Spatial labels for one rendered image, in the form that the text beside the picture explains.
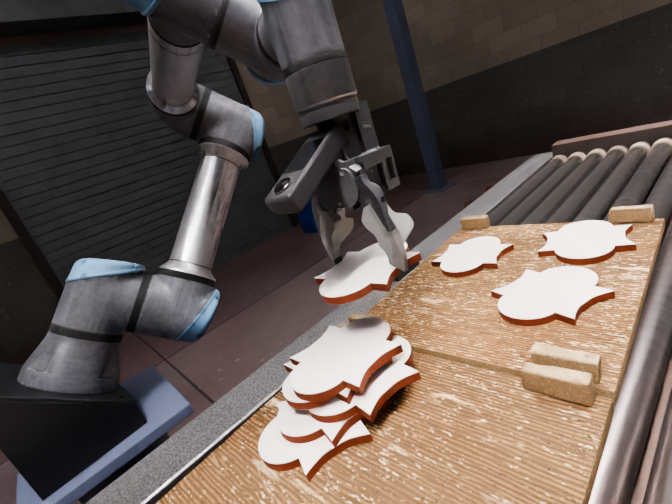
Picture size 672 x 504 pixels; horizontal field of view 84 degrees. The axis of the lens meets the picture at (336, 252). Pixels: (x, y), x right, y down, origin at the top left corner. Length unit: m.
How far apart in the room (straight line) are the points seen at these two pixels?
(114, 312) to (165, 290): 0.09
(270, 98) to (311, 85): 5.73
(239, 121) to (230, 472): 0.67
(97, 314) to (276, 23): 0.56
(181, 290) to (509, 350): 0.57
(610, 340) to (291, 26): 0.47
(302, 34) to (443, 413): 0.41
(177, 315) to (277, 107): 5.55
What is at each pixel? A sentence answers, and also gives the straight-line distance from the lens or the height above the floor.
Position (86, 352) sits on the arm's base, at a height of 1.03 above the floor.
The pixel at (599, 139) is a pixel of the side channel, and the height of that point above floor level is 0.94.
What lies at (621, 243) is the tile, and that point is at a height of 0.95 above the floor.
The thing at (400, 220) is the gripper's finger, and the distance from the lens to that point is 0.46.
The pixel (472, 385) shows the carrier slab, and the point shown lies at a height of 0.94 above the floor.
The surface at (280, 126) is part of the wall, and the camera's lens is 6.12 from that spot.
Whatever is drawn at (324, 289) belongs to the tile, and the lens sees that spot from 0.46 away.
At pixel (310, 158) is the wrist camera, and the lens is 0.41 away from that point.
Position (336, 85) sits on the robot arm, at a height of 1.27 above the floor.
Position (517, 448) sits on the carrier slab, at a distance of 0.39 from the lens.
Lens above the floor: 1.24
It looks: 18 degrees down
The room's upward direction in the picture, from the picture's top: 20 degrees counter-clockwise
